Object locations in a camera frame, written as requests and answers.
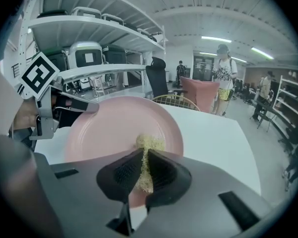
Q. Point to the black glass double door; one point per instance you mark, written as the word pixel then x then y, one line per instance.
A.
pixel 202 68

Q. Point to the small black table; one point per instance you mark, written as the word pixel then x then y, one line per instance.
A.
pixel 275 110

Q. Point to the black mesh office chair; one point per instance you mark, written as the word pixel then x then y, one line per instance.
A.
pixel 157 78

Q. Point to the row of equipment cases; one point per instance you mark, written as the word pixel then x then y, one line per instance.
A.
pixel 87 12

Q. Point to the tall white shelving rack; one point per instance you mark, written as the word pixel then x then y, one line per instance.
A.
pixel 89 28

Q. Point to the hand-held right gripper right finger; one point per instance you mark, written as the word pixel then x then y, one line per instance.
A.
pixel 171 182

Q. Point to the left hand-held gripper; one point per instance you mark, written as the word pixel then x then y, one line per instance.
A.
pixel 39 76

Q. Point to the white air fryer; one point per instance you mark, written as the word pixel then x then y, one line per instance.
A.
pixel 85 54

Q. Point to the long ceiling light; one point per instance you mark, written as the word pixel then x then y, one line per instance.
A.
pixel 208 54
pixel 239 59
pixel 262 53
pixel 216 39

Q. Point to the big pink plate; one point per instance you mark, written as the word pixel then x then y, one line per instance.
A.
pixel 114 123

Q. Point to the yellowish scrubbing sponge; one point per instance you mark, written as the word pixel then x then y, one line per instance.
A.
pixel 150 141

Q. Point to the silver fisheye camera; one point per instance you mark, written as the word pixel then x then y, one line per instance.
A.
pixel 56 83

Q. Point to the low white shelving rack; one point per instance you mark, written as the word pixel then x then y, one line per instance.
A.
pixel 290 95

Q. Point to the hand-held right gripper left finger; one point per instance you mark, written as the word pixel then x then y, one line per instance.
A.
pixel 116 177

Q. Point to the person's left hand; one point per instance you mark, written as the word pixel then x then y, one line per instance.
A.
pixel 67 103

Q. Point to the pink armchair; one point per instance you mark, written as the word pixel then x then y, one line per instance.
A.
pixel 201 93

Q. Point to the person's left forearm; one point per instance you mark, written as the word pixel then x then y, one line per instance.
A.
pixel 26 113

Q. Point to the white wooden chair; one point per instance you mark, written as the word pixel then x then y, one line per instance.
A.
pixel 98 85

